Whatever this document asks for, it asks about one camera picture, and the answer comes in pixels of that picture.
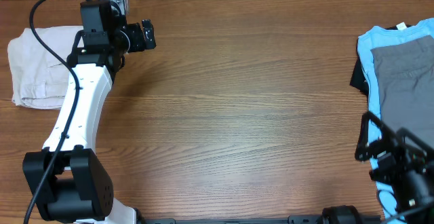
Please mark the beige shorts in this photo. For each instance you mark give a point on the beige shorts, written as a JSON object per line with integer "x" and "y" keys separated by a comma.
{"x": 39, "y": 80}

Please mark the grey shorts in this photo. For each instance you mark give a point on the grey shorts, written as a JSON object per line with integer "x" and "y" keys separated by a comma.
{"x": 405, "y": 85}

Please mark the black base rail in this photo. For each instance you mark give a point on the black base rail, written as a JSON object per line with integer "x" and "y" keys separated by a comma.
{"x": 292, "y": 219}

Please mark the light blue t-shirt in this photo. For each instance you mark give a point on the light blue t-shirt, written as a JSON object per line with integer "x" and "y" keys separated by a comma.
{"x": 397, "y": 131}

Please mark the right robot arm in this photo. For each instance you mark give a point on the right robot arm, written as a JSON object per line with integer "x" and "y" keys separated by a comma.
{"x": 414, "y": 199}

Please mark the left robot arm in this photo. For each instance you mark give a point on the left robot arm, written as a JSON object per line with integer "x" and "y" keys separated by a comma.
{"x": 67, "y": 181}

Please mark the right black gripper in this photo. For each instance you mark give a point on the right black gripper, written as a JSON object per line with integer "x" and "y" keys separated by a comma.
{"x": 401, "y": 154}

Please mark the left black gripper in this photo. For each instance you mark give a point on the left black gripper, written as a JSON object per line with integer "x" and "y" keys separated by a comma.
{"x": 138, "y": 44}

